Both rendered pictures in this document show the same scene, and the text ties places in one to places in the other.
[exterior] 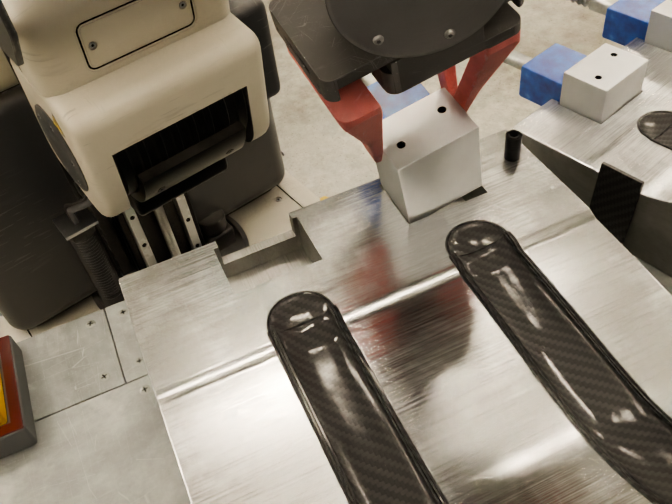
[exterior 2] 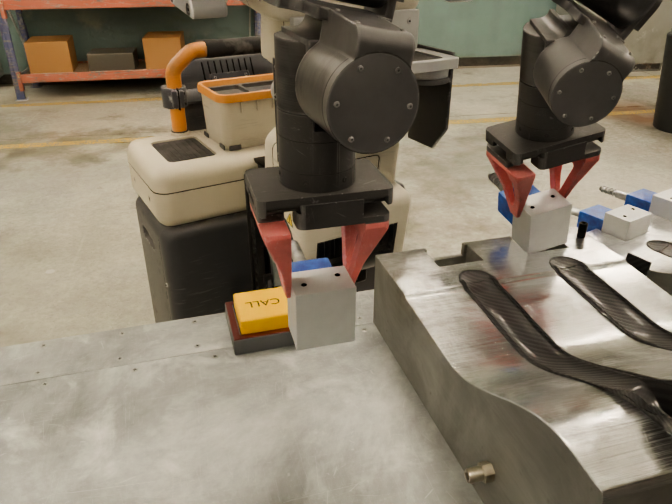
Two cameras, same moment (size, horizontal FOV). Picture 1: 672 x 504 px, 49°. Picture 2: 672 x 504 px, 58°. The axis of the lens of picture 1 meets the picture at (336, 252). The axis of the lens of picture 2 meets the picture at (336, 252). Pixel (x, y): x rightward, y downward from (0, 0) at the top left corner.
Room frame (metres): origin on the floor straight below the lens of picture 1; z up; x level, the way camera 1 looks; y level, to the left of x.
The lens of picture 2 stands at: (-0.30, 0.16, 1.21)
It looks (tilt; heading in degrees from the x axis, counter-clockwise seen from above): 28 degrees down; 1
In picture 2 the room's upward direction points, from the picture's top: straight up
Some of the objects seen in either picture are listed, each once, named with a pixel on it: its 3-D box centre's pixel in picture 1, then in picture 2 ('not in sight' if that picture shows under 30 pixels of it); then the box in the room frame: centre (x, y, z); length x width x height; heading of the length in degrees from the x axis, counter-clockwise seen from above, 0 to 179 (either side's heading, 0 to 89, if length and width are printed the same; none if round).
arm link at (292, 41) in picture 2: not in sight; (319, 72); (0.12, 0.18, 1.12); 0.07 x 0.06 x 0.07; 22
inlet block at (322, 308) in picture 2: not in sight; (307, 278); (0.16, 0.19, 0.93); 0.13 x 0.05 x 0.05; 17
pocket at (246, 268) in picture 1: (270, 271); (450, 268); (0.29, 0.04, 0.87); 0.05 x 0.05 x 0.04; 18
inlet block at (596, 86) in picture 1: (547, 73); (593, 218); (0.47, -0.18, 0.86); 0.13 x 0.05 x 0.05; 35
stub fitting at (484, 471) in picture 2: not in sight; (479, 473); (0.03, 0.05, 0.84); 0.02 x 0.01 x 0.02; 108
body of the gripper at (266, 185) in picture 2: not in sight; (317, 155); (0.13, 0.18, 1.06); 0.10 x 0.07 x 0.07; 107
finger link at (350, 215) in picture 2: not in sight; (333, 238); (0.13, 0.17, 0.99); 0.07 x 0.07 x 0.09; 17
